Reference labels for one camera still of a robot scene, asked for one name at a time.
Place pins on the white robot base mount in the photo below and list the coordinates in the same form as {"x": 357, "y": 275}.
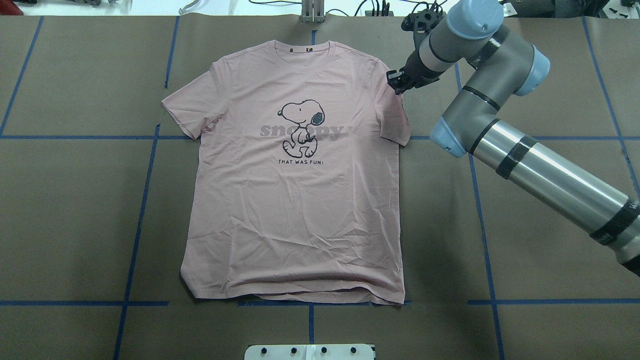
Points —
{"x": 340, "y": 351}

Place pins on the pink Snoopy t-shirt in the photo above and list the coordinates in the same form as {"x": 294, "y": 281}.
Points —
{"x": 296, "y": 195}

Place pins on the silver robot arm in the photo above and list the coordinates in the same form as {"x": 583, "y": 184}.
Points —
{"x": 506, "y": 65}

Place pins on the aluminium frame post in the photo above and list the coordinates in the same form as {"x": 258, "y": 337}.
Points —
{"x": 313, "y": 11}

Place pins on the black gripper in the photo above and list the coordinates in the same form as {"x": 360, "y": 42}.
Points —
{"x": 414, "y": 69}

